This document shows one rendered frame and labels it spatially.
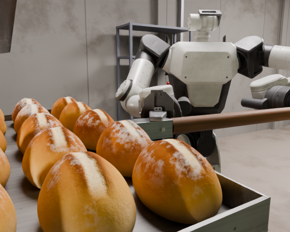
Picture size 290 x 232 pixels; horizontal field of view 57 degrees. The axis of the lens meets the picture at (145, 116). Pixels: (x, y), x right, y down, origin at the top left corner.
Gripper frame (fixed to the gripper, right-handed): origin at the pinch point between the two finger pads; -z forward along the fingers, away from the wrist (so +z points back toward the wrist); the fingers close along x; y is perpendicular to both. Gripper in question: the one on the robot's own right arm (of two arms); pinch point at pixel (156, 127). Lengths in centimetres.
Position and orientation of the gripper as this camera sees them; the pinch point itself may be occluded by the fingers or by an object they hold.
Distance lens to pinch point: 47.4
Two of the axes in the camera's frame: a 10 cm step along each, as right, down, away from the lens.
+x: -0.1, 9.8, 1.8
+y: -9.9, -0.3, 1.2
